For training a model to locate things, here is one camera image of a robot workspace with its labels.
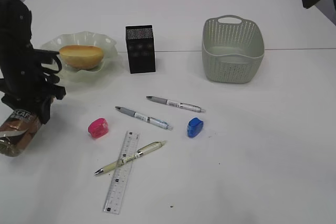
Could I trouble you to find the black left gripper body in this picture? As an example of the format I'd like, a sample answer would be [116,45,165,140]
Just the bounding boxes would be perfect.
[1,76,66,111]

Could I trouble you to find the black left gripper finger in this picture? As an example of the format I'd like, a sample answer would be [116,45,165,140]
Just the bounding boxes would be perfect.
[38,95,54,124]

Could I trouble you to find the brown Nescafe coffee bottle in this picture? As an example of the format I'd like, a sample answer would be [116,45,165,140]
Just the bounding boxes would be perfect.
[1,109,43,157]

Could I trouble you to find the sugared bread roll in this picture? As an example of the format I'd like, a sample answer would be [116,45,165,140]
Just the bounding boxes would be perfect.
[59,45,104,70]

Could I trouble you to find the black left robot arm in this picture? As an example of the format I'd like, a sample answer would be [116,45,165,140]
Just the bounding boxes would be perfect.
[1,0,66,124]

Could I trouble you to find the pink pencil sharpener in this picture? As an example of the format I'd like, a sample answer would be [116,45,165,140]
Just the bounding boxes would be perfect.
[88,118,109,138]

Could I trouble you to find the translucent green wavy plate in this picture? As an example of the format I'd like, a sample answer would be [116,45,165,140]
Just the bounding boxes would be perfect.
[40,31,118,83]

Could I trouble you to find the grey blue middle pen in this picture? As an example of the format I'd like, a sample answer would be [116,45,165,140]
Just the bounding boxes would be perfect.
[115,106,173,130]

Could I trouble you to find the grey-green plastic basket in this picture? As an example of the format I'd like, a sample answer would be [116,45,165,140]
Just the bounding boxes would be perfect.
[202,15,265,84]

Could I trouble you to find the grey pen near basket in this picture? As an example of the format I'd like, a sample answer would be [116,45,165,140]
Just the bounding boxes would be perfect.
[146,95,206,113]

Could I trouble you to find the cream coloured pen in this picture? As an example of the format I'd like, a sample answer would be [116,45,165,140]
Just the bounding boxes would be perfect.
[94,141,166,176]

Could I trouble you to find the black square pen holder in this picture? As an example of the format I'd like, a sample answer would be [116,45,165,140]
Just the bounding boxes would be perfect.
[125,25,156,74]

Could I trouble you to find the blue pencil sharpener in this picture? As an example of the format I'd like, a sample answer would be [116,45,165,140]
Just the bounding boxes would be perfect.
[187,118,204,138]

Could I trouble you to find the transparent plastic ruler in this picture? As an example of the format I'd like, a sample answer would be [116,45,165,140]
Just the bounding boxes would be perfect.
[102,131,139,215]

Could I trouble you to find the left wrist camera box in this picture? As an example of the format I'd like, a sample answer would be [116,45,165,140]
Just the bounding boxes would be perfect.
[34,49,59,65]

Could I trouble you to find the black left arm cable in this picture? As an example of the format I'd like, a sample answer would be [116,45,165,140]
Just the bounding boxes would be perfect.
[39,53,64,83]

